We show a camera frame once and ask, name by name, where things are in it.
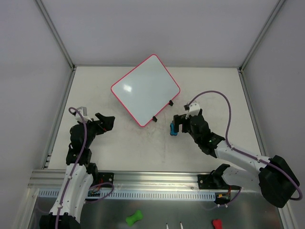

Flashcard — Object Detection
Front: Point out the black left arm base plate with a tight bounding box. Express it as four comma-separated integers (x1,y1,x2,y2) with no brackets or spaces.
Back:
91,172,114,189

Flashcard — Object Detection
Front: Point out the green bone-shaped eraser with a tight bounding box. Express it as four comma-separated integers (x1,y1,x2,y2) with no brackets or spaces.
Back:
125,209,143,227

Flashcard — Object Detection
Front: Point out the pink framed whiteboard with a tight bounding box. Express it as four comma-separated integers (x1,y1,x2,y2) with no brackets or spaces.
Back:
111,54,181,127

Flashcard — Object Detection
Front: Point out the left aluminium frame post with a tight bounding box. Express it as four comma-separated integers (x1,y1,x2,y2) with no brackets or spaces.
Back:
34,0,75,70

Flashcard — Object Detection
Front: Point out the aluminium mounting rail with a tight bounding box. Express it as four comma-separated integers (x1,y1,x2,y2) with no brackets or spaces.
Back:
28,169,227,191

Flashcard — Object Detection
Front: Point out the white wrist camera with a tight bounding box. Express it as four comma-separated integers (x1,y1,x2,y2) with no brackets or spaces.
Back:
185,102,201,119
74,106,91,122

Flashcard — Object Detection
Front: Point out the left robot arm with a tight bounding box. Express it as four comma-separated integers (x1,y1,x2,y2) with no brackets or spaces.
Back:
39,111,115,229

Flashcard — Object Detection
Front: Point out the blue whiteboard eraser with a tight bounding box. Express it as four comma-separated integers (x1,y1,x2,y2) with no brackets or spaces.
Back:
170,123,178,136

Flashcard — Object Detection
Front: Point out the white slotted cable duct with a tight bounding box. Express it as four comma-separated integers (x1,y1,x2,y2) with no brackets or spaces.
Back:
38,188,216,202

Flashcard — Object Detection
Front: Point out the aluminium frame post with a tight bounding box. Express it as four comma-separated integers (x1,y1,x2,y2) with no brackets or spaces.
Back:
239,0,286,73
34,0,75,70

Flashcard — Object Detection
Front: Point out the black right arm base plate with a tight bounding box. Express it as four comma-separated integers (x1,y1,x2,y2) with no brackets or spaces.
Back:
197,174,240,190

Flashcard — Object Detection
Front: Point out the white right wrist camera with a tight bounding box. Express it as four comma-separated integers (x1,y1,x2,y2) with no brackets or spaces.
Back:
185,102,201,119

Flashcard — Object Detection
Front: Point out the right aluminium frame post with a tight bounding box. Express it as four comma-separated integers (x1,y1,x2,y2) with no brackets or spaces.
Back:
239,0,286,73

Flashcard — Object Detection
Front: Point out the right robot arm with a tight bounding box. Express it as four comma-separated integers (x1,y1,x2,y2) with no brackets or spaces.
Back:
170,109,300,208

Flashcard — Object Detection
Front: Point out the red bone-shaped eraser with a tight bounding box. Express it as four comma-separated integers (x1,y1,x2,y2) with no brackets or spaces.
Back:
212,219,223,229

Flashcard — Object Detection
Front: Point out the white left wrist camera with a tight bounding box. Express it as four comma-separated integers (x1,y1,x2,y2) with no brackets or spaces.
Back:
74,106,91,122

